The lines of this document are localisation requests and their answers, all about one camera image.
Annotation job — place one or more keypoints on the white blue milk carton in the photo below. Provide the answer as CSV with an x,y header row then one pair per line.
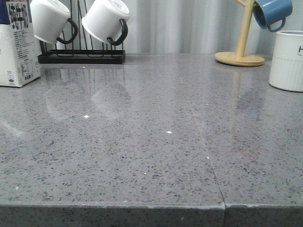
x,y
18,53

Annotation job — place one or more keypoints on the wooden mug tree stand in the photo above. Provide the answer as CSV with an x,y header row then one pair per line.
x,y
239,57

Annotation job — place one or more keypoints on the left white hanging mug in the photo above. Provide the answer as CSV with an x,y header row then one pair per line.
x,y
49,18

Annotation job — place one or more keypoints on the right white hanging mug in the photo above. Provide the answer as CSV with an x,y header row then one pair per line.
x,y
106,20

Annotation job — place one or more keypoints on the white hanging mug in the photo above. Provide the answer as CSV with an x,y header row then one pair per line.
x,y
49,18
106,20

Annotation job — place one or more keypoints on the blue hanging mug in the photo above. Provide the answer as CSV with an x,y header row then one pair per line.
x,y
272,14

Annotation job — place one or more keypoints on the white ribbed HOME cup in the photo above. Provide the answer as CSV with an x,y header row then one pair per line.
x,y
286,71

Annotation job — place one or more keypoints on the black wire mug rack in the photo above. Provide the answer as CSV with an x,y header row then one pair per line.
x,y
85,48

